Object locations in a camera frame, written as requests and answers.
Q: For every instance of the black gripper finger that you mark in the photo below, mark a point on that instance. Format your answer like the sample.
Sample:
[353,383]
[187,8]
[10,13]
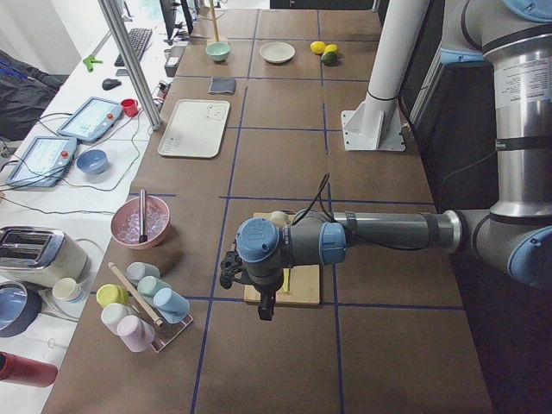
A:
[261,311]
[270,311]

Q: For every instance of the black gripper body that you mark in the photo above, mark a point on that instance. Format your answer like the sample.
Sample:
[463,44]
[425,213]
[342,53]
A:
[264,295]

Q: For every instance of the cream round plate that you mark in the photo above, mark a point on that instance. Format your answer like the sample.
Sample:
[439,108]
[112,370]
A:
[277,52]

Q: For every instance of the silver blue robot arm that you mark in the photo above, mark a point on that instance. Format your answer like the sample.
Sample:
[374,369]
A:
[514,235]

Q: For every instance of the white robot base pillar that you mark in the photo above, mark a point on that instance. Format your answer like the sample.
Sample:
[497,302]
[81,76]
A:
[375,124]

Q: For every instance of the white steamed bun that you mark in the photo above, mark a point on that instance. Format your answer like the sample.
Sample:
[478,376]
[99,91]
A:
[279,217]

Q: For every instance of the cream bear tray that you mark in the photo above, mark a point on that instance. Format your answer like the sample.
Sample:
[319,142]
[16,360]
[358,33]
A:
[195,129]

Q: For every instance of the yellow green knife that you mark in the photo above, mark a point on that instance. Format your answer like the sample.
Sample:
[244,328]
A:
[287,280]

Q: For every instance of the bamboo cutting board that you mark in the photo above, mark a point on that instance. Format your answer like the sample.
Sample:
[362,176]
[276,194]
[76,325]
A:
[304,286]

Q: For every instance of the light blue cup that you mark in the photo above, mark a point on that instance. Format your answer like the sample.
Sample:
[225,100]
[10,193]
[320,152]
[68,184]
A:
[172,306]

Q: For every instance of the acrylic cup rack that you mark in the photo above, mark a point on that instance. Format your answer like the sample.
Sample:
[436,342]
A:
[168,332]

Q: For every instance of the mint cup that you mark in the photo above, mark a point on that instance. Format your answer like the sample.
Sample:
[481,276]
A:
[150,285]

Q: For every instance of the pink cup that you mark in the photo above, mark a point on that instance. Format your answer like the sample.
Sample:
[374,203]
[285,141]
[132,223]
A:
[136,334]

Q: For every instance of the metal tongs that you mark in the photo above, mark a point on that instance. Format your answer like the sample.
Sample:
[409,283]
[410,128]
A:
[142,216]

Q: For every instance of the grey blue cup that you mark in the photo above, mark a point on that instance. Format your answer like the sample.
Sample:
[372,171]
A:
[137,271]

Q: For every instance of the white cup on rack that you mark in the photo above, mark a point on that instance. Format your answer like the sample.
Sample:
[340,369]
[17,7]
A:
[113,313]

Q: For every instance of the pink bowl with ice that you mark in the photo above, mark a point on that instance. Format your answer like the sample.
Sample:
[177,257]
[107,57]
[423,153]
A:
[134,230]

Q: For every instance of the yellow cup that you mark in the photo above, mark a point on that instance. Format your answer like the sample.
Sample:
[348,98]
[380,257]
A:
[110,294]

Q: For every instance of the cream paper cup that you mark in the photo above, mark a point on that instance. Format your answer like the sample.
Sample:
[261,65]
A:
[68,290]

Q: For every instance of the grey folded cloth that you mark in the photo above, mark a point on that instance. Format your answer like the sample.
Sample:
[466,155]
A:
[222,85]

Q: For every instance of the red mug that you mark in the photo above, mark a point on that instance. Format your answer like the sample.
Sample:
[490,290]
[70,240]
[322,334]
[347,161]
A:
[130,107]

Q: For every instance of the green avocado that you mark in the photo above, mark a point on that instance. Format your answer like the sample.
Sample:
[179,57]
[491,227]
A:
[329,58]

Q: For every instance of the cream toaster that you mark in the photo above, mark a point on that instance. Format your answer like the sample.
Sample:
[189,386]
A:
[40,256]

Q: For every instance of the mint green bowl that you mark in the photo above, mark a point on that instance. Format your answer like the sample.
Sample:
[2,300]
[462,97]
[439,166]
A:
[218,51]

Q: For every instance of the black remote box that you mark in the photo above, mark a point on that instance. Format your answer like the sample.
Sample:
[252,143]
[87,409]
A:
[173,57]

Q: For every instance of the yellow lemon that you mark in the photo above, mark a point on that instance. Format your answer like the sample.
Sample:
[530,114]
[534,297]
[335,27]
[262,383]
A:
[318,47]
[331,48]

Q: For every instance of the teach pendant far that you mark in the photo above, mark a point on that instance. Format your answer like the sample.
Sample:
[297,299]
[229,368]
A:
[92,120]

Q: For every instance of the teach pendant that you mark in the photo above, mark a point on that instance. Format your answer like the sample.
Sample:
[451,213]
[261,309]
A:
[44,162]
[92,120]

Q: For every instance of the dark blue bowl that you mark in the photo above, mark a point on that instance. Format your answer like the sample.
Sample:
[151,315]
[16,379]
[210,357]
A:
[19,308]

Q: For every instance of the black computer mouse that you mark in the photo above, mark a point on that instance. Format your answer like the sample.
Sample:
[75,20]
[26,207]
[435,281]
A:
[110,84]

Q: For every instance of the teach pendant near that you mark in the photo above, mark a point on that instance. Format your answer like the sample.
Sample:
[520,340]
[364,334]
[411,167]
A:
[44,162]

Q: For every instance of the red bottle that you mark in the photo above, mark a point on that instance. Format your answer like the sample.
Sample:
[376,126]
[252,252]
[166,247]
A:
[20,370]

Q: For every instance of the wooden mug stand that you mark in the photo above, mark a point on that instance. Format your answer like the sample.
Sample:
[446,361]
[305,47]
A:
[216,38]

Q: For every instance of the black keyboard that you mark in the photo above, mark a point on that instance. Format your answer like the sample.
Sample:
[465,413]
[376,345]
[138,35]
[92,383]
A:
[139,39]

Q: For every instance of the green plastic tool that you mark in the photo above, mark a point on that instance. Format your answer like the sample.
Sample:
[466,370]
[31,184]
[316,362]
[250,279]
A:
[90,61]

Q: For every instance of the black monitor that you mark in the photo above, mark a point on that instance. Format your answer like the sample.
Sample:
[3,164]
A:
[169,12]

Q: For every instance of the aluminium frame post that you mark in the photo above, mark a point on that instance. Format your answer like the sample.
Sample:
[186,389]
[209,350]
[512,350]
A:
[137,78]

